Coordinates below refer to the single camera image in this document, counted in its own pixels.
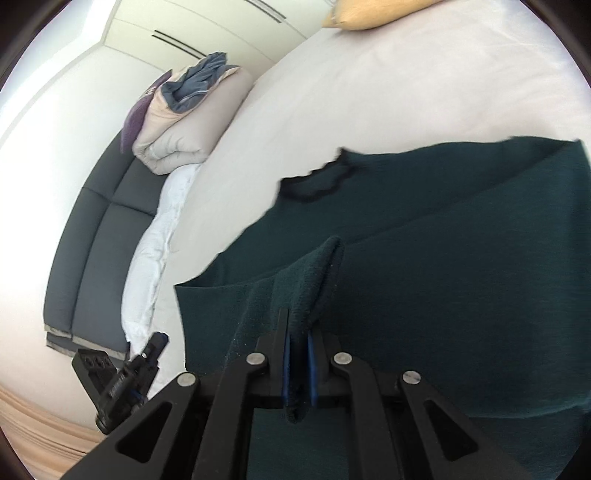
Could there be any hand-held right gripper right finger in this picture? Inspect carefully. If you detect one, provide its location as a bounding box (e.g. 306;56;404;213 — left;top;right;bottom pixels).
305;329;532;480

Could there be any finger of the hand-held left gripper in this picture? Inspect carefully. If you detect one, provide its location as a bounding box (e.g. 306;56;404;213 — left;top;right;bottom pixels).
142;331;170;366

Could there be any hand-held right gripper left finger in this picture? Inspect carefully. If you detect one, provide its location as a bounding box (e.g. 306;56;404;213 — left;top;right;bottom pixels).
60;308;296;480

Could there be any dark green knit garment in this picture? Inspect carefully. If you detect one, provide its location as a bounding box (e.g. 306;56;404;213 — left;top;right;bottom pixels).
173;137;591;480

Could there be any white pillow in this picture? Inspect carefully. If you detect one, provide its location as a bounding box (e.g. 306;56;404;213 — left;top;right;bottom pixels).
121;162;204;361

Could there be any dark grey padded headboard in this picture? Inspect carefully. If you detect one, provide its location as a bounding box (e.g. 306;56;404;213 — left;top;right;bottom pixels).
44;124;167;361

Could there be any folded beige duvet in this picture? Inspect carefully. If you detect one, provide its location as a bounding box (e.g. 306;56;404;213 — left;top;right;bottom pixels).
132;65;256;176

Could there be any purple pillow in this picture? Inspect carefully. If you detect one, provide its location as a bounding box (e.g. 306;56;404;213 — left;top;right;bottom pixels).
121;69;174;155

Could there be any blue-grey crumpled cloth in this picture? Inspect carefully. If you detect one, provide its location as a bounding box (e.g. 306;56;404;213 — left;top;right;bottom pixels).
163;52;241;114

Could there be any bed with white sheet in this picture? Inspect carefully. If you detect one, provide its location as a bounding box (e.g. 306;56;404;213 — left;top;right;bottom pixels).
152;0;589;407

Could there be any cream wardrobe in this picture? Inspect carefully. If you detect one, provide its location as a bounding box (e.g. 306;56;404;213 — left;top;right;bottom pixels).
95;0;338;93

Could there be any yellow pillow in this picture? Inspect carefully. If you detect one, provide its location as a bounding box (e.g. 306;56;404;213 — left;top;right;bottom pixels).
321;0;423;31

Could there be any black wardrobe handle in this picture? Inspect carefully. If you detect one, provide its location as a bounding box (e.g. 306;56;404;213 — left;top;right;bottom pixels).
244;0;288;23
154;30;207;59

